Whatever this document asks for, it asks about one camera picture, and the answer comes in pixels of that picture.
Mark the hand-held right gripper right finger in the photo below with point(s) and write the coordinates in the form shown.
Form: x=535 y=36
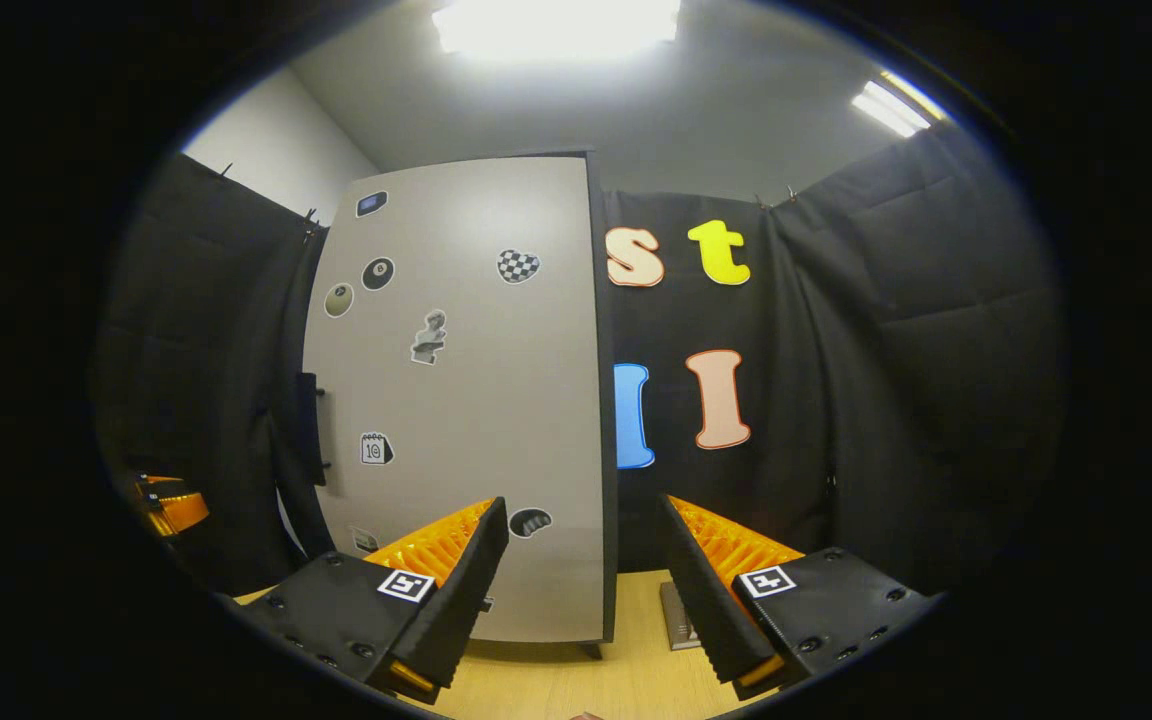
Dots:
x=701 y=600

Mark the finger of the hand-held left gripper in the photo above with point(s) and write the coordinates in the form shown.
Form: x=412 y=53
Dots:
x=181 y=510

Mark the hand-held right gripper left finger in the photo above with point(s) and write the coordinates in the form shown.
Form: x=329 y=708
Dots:
x=461 y=600

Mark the grey cabinet door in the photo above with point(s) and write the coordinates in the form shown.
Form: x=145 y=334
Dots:
x=496 y=400

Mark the dark grey cabinet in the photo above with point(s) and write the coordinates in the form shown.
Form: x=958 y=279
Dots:
x=610 y=450

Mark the black backdrop cloth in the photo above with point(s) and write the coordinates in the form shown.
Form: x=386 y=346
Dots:
x=936 y=400

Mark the narrow ceiling light panel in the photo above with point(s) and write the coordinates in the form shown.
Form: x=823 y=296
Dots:
x=891 y=108

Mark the large ceiling light panel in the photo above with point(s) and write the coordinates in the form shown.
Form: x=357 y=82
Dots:
x=556 y=25

